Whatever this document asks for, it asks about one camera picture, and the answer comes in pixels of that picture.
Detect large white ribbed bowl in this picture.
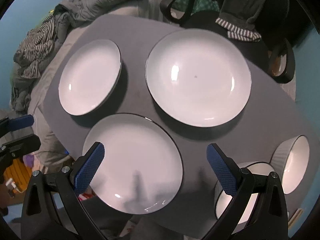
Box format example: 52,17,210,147
214,161,276,226

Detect small white ribbed bowl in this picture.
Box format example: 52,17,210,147
270,135,310,194

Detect small white plate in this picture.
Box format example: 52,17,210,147
58,40,122,116

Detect medium white plate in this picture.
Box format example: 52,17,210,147
82,113,183,215

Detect large white plate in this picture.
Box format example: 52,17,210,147
145,29,252,128

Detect striped grey cloth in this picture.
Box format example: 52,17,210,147
14,14,55,79

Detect black office chair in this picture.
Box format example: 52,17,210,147
160,0,296,83

